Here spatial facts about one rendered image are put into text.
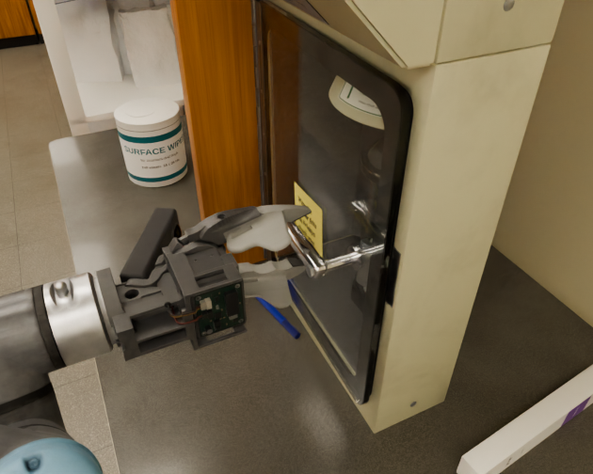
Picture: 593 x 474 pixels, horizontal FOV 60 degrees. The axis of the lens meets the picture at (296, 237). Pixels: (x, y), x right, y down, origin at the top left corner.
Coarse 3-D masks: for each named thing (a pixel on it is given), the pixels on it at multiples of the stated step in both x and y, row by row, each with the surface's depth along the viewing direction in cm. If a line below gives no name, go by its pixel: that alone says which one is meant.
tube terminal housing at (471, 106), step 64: (448, 0) 34; (512, 0) 36; (384, 64) 42; (448, 64) 37; (512, 64) 39; (448, 128) 40; (512, 128) 44; (448, 192) 45; (448, 256) 50; (384, 320) 54; (448, 320) 57; (384, 384) 59; (448, 384) 67
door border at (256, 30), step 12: (252, 24) 61; (252, 36) 62; (408, 96) 39; (264, 108) 66; (264, 120) 67; (264, 132) 68; (408, 132) 40; (264, 144) 70; (264, 156) 71; (264, 168) 72; (264, 180) 74; (264, 192) 75; (264, 204) 77
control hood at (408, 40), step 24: (312, 0) 38; (336, 0) 32; (360, 0) 31; (384, 0) 32; (408, 0) 32; (432, 0) 33; (336, 24) 40; (360, 24) 33; (384, 24) 33; (408, 24) 33; (432, 24) 34; (384, 48) 34; (408, 48) 34; (432, 48) 35
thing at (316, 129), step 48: (288, 48) 54; (336, 48) 45; (288, 96) 58; (336, 96) 47; (384, 96) 40; (288, 144) 62; (336, 144) 50; (384, 144) 42; (288, 192) 66; (336, 192) 53; (384, 192) 44; (336, 240) 56; (384, 240) 46; (336, 288) 59; (384, 288) 50; (336, 336) 63
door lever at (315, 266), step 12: (288, 228) 55; (300, 240) 53; (300, 252) 52; (312, 252) 52; (348, 252) 53; (312, 264) 51; (324, 264) 50; (336, 264) 51; (348, 264) 52; (360, 264) 51; (312, 276) 51
